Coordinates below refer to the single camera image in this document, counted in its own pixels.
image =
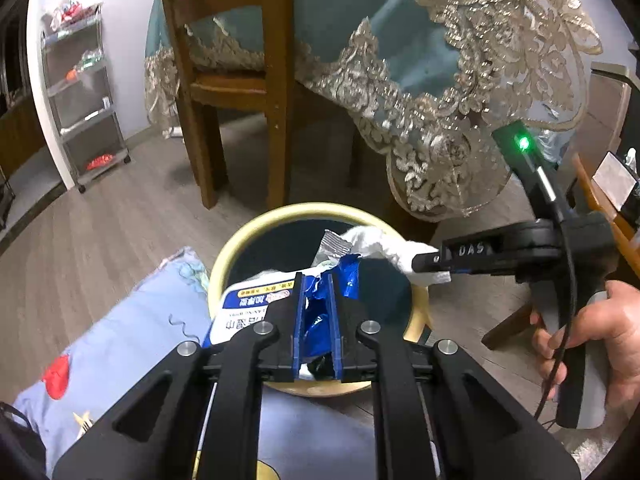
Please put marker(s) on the yellow-rimmed trash bin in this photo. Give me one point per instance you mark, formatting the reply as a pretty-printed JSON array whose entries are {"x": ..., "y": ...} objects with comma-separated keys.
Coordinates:
[{"x": 225, "y": 260}]

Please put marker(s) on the white box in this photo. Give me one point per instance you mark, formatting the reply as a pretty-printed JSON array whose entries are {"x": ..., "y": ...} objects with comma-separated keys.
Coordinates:
[{"x": 612, "y": 177}]

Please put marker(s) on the blue plastic wrapper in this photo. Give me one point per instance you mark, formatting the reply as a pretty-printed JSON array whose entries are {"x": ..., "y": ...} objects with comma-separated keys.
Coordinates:
[{"x": 316, "y": 327}]

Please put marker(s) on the wooden chair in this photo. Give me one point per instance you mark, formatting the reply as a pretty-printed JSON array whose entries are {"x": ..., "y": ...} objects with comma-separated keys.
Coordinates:
[{"x": 280, "y": 60}]

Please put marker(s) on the metal shelf rack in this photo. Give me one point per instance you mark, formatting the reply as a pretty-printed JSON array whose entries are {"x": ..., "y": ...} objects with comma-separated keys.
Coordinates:
[{"x": 87, "y": 100}]

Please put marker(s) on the person's right hand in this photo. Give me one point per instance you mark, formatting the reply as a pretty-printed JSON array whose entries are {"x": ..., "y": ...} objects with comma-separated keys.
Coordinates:
[{"x": 625, "y": 340}]

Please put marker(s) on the dark wooden cabinet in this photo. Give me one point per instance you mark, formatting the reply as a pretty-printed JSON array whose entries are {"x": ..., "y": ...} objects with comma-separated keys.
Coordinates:
[{"x": 20, "y": 125}]

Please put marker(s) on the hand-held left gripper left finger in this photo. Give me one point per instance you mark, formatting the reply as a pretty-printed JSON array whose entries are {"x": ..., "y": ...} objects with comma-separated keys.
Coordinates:
[{"x": 299, "y": 320}]

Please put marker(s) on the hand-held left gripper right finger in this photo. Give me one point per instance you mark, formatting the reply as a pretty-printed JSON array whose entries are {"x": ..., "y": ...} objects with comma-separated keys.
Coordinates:
[{"x": 333, "y": 320}]

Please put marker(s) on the light blue printed blanket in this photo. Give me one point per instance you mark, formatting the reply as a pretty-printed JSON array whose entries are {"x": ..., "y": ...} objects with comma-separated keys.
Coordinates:
[{"x": 125, "y": 340}]

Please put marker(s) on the black bag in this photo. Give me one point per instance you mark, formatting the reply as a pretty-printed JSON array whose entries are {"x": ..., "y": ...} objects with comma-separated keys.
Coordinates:
[{"x": 17, "y": 450}]

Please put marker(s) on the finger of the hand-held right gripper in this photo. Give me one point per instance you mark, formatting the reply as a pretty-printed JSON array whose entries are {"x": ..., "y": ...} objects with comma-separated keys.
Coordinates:
[{"x": 470, "y": 255}]

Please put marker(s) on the clear plastic bag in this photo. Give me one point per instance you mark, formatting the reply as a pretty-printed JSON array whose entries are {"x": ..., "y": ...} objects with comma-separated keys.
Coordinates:
[{"x": 555, "y": 145}]

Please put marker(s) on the teal lace-trimmed tablecloth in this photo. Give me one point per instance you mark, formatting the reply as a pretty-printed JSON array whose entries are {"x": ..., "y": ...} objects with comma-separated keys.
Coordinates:
[{"x": 425, "y": 60}]

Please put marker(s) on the white tissue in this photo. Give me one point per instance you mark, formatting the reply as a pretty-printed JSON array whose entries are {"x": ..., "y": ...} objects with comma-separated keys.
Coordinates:
[{"x": 380, "y": 242}]

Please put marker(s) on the silver foil wrapper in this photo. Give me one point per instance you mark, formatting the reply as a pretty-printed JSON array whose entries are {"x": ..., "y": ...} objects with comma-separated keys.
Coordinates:
[{"x": 332, "y": 247}]

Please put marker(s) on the red bag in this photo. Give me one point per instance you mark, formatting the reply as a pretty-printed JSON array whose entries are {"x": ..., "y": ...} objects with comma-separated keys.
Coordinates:
[{"x": 100, "y": 162}]

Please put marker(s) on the white and blue wipes packet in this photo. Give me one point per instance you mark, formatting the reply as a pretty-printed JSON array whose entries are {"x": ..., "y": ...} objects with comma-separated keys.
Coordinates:
[{"x": 245, "y": 310}]

